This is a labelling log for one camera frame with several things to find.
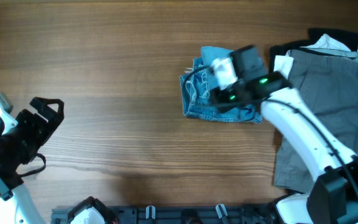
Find right black camera cable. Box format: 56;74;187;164
183;65;358;224

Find black cloth garment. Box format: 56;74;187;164
268;28;358;72

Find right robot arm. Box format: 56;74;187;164
210;45;358;223

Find light blue denim jeans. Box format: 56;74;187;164
180;46;262;123

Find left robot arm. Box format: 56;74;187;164
0;97;64;223

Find grey cloth garment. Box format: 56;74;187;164
273;49;358;194

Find white cloth garment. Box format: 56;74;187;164
272;47;358;77

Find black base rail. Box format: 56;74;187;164
50;203;279;224

